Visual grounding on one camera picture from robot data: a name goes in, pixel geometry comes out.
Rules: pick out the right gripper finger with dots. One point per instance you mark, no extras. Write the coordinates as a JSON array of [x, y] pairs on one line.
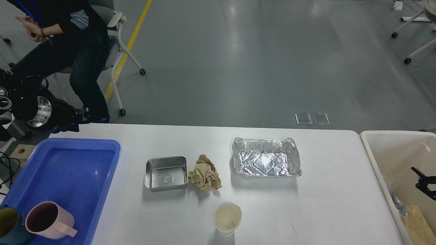
[[423, 182]]

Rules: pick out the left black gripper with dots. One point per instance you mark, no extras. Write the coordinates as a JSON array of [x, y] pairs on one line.
[[55, 115]]

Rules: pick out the steel rectangular container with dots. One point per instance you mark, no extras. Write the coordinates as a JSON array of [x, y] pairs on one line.
[[165, 174]]

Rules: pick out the pink mug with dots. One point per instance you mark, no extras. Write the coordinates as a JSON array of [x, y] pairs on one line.
[[50, 220]]

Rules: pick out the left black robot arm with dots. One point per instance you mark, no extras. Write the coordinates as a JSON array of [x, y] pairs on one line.
[[30, 101]]

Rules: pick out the white plastic bin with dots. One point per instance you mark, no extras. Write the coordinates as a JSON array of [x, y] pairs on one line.
[[393, 156]]

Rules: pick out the blue plastic tray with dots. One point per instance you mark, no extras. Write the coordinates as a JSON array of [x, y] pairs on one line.
[[76, 173]]

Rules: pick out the wooden block with hole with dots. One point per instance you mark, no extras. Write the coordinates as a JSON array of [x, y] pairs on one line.
[[22, 153]]

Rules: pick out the person in black clothes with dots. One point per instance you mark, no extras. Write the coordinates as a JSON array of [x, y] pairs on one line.
[[71, 34]]

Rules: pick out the grey office chair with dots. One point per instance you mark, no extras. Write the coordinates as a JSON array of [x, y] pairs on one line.
[[114, 21]]

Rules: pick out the right floor plate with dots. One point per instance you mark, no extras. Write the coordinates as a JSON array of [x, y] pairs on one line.
[[321, 118]]

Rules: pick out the floor plate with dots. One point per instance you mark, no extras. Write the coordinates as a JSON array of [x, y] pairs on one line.
[[303, 119], [321, 118]]

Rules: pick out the blue mug yellow inside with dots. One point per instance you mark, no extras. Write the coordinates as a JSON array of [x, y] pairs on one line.
[[12, 227]]

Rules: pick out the left floor plate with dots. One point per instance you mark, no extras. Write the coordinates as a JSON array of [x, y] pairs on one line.
[[303, 119]]

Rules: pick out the crumpled brown paper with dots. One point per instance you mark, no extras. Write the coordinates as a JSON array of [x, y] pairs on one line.
[[204, 176]]

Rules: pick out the aluminium foil tray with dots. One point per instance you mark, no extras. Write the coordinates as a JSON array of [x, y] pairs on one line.
[[266, 158]]

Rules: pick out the white paper cup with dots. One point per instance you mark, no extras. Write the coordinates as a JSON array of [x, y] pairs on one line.
[[227, 217]]

